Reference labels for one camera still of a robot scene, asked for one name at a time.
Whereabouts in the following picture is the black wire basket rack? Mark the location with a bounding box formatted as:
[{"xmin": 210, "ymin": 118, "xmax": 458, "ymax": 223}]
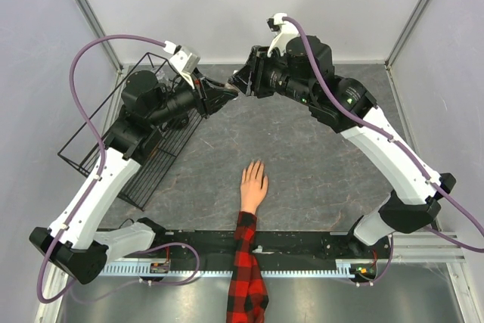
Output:
[{"xmin": 57, "ymin": 52, "xmax": 202, "ymax": 210}]

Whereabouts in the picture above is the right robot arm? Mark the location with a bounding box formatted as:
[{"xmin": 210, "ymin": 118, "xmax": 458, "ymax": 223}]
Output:
[{"xmin": 228, "ymin": 36, "xmax": 456, "ymax": 258}]

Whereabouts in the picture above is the aluminium slotted rail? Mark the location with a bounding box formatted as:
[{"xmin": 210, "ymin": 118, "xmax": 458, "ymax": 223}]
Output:
[{"xmin": 100, "ymin": 259, "xmax": 377, "ymax": 281}]

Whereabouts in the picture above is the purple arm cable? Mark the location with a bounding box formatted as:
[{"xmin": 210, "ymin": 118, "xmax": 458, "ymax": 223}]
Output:
[
  {"xmin": 39, "ymin": 34, "xmax": 200, "ymax": 304},
  {"xmin": 283, "ymin": 16, "xmax": 484, "ymax": 289}
]

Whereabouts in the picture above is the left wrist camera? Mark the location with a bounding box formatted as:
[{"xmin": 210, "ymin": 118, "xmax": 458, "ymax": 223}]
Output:
[{"xmin": 163, "ymin": 41, "xmax": 200, "ymax": 89}]

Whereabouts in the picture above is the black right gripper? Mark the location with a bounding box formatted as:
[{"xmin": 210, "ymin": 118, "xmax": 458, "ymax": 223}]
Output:
[{"xmin": 228, "ymin": 45, "xmax": 315, "ymax": 107}]

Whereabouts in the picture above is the aluminium corner post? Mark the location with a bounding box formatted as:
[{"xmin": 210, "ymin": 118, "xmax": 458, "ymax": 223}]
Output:
[
  {"xmin": 74, "ymin": 0, "xmax": 123, "ymax": 71},
  {"xmin": 384, "ymin": 0, "xmax": 432, "ymax": 70}
]

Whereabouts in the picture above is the clear glass jar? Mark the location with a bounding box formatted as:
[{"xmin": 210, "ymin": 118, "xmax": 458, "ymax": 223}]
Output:
[{"xmin": 155, "ymin": 69, "xmax": 169, "ymax": 85}]

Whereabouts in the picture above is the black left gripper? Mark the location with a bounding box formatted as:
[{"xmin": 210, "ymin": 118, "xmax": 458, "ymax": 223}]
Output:
[{"xmin": 149, "ymin": 68, "xmax": 238, "ymax": 126}]

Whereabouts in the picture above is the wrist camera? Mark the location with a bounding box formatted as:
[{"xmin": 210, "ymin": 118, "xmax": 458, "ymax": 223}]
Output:
[
  {"xmin": 267, "ymin": 13, "xmax": 299, "ymax": 57},
  {"xmin": 163, "ymin": 41, "xmax": 200, "ymax": 89}
]

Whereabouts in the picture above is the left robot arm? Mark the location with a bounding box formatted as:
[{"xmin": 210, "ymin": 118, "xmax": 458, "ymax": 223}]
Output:
[{"xmin": 29, "ymin": 71, "xmax": 237, "ymax": 284}]

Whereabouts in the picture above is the aluminium corner post left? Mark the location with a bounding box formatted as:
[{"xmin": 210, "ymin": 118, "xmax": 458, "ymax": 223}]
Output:
[{"xmin": 74, "ymin": 0, "xmax": 123, "ymax": 71}]

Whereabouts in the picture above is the nail polish bottle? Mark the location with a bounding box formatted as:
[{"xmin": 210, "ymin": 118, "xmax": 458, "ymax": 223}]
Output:
[{"xmin": 224, "ymin": 82, "xmax": 240, "ymax": 100}]

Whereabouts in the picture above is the red plaid sleeve forearm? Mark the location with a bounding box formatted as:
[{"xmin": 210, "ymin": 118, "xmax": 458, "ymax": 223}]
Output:
[{"xmin": 226, "ymin": 212, "xmax": 269, "ymax": 323}]

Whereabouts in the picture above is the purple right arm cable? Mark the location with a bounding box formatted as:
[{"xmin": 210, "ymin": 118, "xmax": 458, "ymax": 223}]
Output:
[{"xmin": 283, "ymin": 16, "xmax": 484, "ymax": 289}]

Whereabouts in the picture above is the aluminium corner post right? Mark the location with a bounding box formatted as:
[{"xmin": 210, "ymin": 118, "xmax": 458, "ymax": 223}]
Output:
[{"xmin": 384, "ymin": 0, "xmax": 432, "ymax": 70}]

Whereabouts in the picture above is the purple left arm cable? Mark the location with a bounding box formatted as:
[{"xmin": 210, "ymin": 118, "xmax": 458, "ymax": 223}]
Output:
[{"xmin": 39, "ymin": 34, "xmax": 200, "ymax": 304}]

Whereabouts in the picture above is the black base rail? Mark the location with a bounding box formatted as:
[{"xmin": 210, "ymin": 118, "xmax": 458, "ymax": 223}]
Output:
[{"xmin": 101, "ymin": 230, "xmax": 391, "ymax": 278}]

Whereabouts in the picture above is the mannequin hand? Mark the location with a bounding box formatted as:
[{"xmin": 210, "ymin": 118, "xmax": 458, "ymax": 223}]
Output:
[{"xmin": 240, "ymin": 160, "xmax": 268, "ymax": 215}]

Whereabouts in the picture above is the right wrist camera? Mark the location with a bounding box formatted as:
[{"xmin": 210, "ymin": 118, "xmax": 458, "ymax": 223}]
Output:
[{"xmin": 267, "ymin": 13, "xmax": 299, "ymax": 57}]

